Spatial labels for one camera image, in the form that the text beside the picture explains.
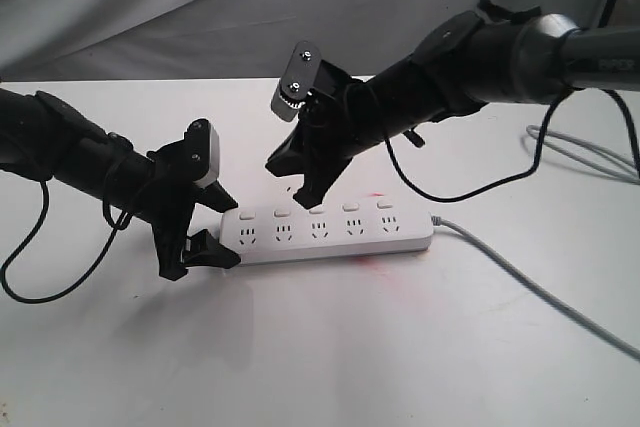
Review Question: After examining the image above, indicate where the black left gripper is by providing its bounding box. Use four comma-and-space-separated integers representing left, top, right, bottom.
143, 119, 241, 279

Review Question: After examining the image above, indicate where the grey power cord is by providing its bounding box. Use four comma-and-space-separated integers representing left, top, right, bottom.
429, 125, 640, 362

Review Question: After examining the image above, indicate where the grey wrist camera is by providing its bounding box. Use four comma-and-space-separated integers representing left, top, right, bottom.
195, 127, 220, 189
270, 41, 322, 122

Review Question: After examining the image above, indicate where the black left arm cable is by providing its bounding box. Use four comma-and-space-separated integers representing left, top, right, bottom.
0, 156, 166, 304

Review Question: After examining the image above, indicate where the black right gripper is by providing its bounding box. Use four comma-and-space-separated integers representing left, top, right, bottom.
265, 60, 368, 208

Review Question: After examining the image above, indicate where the white backdrop cloth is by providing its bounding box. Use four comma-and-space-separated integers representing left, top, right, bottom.
1, 0, 604, 81

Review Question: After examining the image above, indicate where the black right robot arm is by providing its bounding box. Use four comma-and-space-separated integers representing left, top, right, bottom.
266, 0, 639, 208

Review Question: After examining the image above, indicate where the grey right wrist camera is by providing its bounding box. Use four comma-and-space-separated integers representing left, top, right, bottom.
270, 41, 322, 122

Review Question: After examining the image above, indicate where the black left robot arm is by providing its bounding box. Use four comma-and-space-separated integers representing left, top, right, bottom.
1, 90, 240, 281

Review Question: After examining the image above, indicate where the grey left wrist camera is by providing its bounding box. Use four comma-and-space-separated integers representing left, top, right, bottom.
195, 127, 220, 189

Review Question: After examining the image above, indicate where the white five-outlet power strip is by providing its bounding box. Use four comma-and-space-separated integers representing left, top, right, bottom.
220, 196, 434, 266

